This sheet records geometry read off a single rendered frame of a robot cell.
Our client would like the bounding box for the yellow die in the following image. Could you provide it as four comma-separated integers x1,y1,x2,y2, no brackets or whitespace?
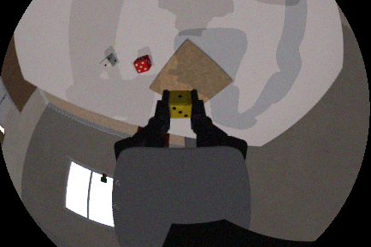
168,91,191,118

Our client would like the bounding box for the red die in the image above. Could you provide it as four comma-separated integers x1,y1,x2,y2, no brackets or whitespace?
133,55,152,74

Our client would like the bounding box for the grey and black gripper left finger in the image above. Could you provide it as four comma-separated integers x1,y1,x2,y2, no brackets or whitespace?
114,90,170,161

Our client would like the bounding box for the white die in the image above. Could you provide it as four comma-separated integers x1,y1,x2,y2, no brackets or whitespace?
100,53,117,72

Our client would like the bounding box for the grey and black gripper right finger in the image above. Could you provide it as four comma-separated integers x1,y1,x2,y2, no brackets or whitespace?
191,90,248,160

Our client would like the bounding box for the brown mat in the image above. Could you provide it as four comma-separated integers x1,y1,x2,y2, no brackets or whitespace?
149,39,233,104

